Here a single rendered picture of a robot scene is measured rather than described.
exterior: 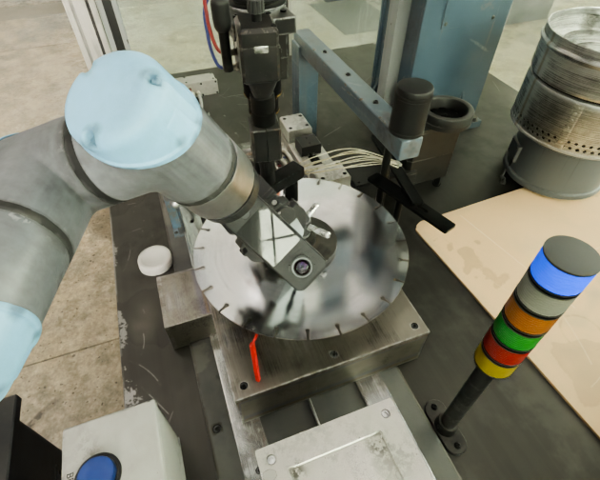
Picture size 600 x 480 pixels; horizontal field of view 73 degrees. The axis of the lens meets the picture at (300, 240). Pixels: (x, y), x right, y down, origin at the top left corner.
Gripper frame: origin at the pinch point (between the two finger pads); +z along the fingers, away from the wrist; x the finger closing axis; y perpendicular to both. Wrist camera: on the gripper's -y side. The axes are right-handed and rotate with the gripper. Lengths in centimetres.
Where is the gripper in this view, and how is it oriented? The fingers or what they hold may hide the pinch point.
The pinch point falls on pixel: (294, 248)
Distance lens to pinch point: 57.3
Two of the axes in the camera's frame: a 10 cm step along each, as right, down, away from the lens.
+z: 2.8, 2.6, 9.3
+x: -7.2, 7.0, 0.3
